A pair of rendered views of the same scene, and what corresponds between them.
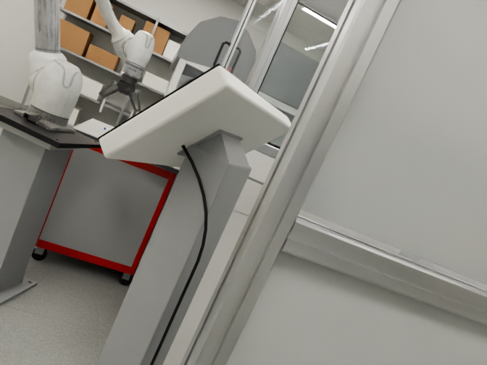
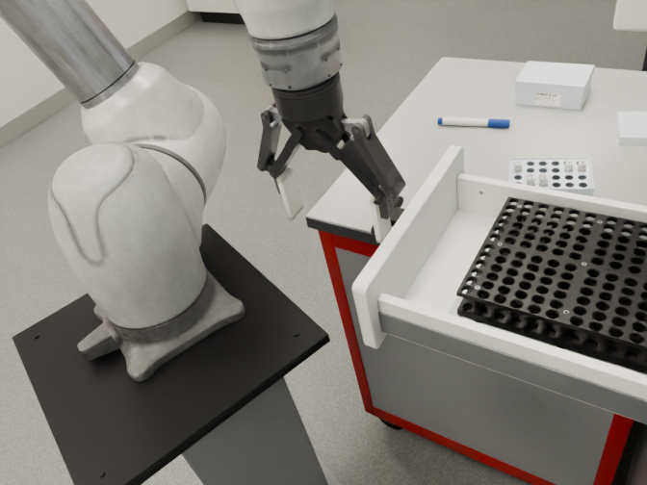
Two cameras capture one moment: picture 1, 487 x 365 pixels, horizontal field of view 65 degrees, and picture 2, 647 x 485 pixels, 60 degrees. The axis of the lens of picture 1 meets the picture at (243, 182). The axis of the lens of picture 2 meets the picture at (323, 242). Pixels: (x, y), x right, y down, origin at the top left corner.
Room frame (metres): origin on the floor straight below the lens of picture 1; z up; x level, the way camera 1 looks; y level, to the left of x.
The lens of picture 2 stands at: (1.48, 0.22, 1.37)
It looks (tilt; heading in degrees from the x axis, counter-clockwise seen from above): 41 degrees down; 58
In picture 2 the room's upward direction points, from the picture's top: 14 degrees counter-clockwise
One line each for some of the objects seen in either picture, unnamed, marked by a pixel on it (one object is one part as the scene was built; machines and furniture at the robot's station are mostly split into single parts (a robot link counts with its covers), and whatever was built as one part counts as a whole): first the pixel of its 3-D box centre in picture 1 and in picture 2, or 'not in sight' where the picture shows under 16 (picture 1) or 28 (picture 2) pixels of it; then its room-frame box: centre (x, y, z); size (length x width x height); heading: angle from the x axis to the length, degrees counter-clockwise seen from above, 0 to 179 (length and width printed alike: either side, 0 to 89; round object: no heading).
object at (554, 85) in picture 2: not in sight; (554, 85); (2.42, 0.76, 0.79); 0.13 x 0.09 x 0.05; 108
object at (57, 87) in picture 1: (59, 86); (127, 225); (1.60, 0.88, 0.95); 0.18 x 0.16 x 0.22; 43
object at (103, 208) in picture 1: (109, 198); (516, 284); (2.26, 0.71, 0.38); 0.62 x 0.58 x 0.76; 17
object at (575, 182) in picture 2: not in sight; (548, 181); (2.16, 0.60, 0.78); 0.12 x 0.08 x 0.04; 124
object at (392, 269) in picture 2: not in sight; (417, 240); (1.86, 0.61, 0.87); 0.29 x 0.02 x 0.11; 17
